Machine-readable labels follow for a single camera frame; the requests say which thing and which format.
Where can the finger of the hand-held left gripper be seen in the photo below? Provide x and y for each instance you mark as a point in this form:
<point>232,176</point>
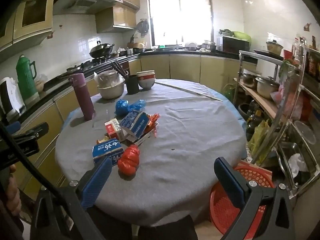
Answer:
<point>37,130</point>
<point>12,127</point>

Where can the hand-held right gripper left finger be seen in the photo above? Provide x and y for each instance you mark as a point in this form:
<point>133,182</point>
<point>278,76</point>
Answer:
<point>96,182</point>

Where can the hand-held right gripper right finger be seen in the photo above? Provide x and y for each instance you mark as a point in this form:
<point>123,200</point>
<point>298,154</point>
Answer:
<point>228,180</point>

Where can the small blue white carton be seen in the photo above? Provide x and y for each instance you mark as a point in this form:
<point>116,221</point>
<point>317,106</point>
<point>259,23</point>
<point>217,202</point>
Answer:
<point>107,152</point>

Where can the red plastic basket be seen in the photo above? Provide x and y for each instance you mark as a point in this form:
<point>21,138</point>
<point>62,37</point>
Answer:
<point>225,212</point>

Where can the red plastic bag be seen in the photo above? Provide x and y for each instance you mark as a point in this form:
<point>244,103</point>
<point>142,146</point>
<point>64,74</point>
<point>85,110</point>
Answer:
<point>128,160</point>

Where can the red and white carton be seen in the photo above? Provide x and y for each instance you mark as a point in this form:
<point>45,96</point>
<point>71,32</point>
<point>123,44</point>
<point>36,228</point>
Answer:
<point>112,130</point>

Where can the large blue white carton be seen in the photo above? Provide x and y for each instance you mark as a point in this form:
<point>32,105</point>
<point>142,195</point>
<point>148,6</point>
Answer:
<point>135,122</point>

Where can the blue plastic bag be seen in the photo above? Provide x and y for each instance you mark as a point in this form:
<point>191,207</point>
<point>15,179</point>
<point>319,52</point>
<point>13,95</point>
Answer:
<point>122,107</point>

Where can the orange wrapper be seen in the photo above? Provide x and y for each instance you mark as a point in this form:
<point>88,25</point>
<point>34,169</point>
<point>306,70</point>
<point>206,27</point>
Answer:
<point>153,120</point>

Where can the person's left hand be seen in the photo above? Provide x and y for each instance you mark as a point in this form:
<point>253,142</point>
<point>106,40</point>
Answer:
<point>12,197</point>

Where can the yellow plastic bag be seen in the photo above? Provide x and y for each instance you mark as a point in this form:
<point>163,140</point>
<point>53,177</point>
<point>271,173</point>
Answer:
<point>258,140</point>

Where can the green thermos jug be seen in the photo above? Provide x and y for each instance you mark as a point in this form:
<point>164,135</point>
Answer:
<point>26,77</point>

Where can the round table, grey cloth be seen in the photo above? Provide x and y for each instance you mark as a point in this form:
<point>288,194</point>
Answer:
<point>187,142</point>

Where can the purple thermos bottle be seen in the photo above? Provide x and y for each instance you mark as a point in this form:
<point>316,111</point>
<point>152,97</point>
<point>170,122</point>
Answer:
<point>83,97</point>

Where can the blue table cover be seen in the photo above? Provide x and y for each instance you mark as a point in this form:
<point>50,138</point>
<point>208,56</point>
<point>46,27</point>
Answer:
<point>241,120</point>

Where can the steel tray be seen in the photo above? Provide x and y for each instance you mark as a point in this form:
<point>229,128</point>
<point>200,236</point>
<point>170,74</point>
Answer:
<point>285,155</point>

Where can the white plastic bag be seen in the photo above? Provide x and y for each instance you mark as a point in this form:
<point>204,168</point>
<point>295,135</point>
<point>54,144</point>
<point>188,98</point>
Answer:
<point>297,163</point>

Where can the dark ceramic jar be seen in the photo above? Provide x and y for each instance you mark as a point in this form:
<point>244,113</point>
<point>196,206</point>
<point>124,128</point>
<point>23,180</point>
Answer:
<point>245,111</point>

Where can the large cream basin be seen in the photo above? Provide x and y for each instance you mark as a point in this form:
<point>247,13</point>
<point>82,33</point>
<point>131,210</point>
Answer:
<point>110,93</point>

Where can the black gas stove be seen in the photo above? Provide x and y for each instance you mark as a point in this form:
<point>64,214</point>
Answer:
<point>87,65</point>

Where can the wooden shelf rack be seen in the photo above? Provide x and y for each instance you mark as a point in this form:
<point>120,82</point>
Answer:
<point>262,102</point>

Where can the clear plastic bag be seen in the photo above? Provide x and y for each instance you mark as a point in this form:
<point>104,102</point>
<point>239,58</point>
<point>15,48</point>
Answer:
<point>107,78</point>

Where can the clear lidded container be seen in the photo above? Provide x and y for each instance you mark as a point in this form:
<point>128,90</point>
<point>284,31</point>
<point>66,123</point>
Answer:
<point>305,132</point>

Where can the long white stick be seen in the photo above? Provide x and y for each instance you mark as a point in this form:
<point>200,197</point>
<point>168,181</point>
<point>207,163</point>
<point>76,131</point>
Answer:
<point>187,90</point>

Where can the steel pot with lid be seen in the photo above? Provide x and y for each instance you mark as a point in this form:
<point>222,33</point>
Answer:
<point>266,88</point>

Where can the dark cooking pot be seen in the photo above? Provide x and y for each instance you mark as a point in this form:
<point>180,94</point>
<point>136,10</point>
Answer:
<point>250,80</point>

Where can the black wok with lid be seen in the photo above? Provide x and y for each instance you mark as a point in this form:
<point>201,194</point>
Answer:
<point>101,50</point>

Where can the pink plastic bag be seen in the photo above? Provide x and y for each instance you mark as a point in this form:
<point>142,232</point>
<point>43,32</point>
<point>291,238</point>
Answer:
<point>297,102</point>

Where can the white bowl red band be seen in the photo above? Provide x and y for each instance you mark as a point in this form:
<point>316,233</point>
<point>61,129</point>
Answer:
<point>146,83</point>
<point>145,74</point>

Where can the microwave oven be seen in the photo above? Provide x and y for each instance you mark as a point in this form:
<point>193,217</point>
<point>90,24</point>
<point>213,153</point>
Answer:
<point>233,44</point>

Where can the steel pot by sink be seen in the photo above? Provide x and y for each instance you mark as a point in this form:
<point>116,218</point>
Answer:
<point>208,45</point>

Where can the range hood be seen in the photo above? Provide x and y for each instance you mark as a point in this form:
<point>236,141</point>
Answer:
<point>85,2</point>

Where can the red cup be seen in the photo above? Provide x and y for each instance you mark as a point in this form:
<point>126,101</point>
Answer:
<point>287,54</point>

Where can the pot with glass lid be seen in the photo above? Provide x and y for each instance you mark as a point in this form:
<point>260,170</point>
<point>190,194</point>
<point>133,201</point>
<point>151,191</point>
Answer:
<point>274,47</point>

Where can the dark sauce bottle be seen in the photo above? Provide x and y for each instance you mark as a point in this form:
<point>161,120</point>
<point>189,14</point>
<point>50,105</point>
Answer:
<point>312,63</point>

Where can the green plastic basin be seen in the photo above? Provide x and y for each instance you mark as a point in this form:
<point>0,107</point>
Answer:
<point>242,36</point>

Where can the clear oil bottle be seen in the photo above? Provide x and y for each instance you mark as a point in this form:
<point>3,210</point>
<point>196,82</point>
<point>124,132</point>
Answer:
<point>298,51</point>

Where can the small fan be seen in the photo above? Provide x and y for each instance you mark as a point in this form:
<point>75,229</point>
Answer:
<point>143,27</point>

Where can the green leafy vegetables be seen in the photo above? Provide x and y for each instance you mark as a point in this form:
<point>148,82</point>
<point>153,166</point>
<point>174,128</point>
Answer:
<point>225,32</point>

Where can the window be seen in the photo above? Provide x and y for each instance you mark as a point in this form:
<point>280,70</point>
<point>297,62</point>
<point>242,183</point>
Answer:
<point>180,12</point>

